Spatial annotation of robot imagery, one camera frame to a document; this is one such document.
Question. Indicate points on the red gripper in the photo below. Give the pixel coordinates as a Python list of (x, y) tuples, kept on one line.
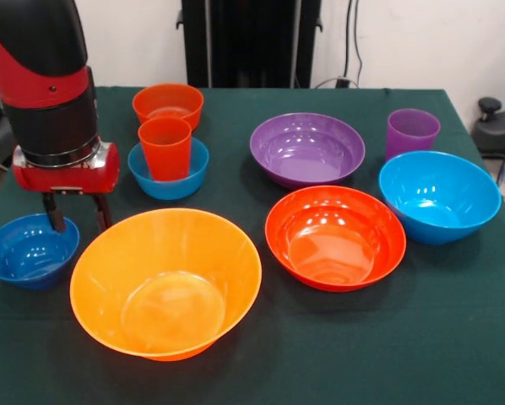
[(66, 177)]

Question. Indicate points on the small dark blue bowl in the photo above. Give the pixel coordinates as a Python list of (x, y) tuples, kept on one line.
[(28, 261)]

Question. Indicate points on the small light blue bowl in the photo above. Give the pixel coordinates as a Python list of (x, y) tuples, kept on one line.
[(168, 190)]

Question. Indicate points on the orange cup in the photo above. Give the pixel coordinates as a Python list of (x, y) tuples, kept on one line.
[(166, 156)]

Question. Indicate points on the purple bowl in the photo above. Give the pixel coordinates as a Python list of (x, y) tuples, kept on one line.
[(307, 156)]

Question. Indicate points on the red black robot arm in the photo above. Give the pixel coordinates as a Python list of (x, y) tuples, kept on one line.
[(45, 63)]

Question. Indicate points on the large yellow bowl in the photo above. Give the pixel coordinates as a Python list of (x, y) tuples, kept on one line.
[(164, 291)]

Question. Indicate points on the small orange bowl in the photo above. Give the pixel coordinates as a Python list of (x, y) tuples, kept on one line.
[(168, 99)]

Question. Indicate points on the wide orange bowl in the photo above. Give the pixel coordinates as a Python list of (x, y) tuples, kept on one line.
[(332, 244)]

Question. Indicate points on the dark green table cloth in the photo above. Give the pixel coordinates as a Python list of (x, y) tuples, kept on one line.
[(362, 337)]

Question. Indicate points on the purple cup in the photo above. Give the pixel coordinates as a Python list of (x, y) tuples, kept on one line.
[(413, 135)]

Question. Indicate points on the large light blue bowl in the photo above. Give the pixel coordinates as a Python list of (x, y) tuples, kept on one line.
[(438, 202)]

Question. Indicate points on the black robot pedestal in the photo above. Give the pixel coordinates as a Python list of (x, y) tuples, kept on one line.
[(252, 42)]

